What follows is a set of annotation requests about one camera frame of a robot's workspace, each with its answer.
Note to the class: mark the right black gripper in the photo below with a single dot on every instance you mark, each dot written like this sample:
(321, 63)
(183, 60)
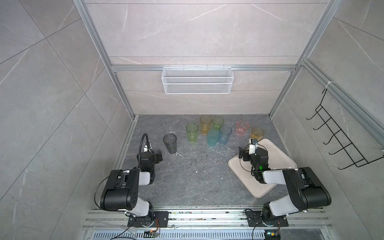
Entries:
(242, 154)

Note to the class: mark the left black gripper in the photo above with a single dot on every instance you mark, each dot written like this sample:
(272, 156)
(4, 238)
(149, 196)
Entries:
(157, 156)

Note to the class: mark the beige plastic tray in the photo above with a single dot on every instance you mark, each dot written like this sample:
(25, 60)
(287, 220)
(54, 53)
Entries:
(277, 160)

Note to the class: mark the dark grey tumbler glass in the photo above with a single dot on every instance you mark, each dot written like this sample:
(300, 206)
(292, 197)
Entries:
(170, 141)

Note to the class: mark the tall green tumbler glass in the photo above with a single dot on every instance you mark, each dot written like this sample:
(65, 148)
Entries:
(192, 132)

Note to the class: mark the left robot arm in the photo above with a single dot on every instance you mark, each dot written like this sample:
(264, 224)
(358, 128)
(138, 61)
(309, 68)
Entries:
(121, 192)

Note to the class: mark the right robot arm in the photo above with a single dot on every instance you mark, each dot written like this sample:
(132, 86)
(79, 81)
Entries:
(305, 190)

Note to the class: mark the short yellow glass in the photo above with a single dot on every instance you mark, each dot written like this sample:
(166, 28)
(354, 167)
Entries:
(257, 133)

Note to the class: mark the pink glass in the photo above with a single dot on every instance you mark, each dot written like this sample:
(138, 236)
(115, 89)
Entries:
(241, 128)

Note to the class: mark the blue tumbler glass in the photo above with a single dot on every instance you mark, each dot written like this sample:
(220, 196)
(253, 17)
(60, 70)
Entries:
(224, 134)

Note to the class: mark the teal textured cup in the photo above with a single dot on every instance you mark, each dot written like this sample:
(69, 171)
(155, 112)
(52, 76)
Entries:
(212, 137)

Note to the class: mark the small green glass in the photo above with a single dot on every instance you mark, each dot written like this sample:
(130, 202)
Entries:
(217, 123)

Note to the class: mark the tall amber tumbler glass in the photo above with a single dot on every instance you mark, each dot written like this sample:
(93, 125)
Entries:
(206, 123)

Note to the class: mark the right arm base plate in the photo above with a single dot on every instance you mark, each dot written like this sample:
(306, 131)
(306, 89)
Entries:
(261, 219)

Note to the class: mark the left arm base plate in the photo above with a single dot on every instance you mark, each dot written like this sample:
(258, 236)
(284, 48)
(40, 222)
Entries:
(152, 220)

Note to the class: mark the aluminium mounting rail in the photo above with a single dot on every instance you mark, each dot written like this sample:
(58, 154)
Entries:
(208, 217)

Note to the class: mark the white wire mesh basket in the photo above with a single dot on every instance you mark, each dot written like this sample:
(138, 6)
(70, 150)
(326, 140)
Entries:
(197, 80)

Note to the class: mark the black wire hook rack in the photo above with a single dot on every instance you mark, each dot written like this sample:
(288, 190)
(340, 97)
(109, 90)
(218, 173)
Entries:
(345, 144)

